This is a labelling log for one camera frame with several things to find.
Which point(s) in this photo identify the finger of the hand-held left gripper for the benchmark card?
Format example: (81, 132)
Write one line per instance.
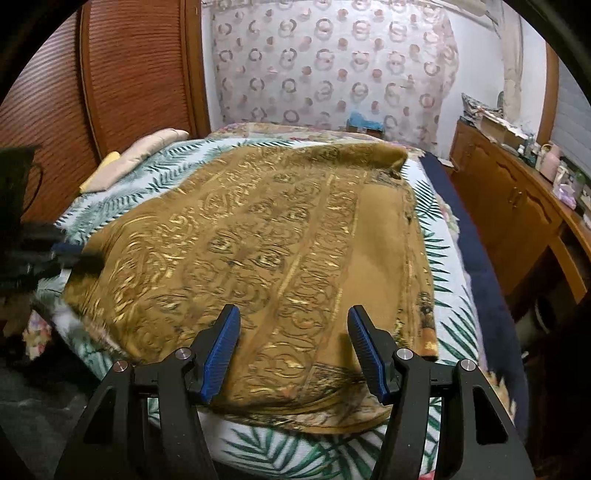
(69, 267)
(60, 248)

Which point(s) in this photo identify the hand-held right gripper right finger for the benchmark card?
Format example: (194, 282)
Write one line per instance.
(369, 355)

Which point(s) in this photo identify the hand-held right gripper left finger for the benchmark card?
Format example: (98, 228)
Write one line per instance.
(221, 355)

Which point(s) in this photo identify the golden brown patterned shirt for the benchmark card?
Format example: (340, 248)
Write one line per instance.
(258, 258)

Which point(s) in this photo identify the yellow pillow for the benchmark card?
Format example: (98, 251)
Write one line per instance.
(99, 173)

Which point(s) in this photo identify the beige pillow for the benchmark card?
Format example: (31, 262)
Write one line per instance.
(143, 147)

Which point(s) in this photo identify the navy blue mattress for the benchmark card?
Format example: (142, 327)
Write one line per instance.
(489, 286)

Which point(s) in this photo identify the palm leaf print sheet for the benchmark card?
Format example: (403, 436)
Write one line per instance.
(171, 161)

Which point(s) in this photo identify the wooden slatted wardrobe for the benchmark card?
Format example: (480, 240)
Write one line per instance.
(138, 78)

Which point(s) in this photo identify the wooden dresser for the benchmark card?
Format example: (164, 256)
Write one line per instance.
(508, 212)

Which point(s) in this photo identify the floral blanket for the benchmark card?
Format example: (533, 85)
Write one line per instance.
(277, 131)

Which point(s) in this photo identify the blue box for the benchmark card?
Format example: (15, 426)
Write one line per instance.
(364, 123)

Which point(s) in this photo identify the cardboard box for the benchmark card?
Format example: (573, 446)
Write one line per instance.
(503, 131)

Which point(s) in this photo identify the pink jug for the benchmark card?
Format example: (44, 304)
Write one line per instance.
(550, 161)

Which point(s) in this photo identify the patterned fabric bag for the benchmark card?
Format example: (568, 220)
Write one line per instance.
(478, 108)

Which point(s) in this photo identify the circle pattern curtain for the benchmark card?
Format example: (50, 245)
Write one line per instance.
(332, 60)

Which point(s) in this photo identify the white wrapped pipe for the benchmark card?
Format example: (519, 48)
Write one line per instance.
(512, 60)

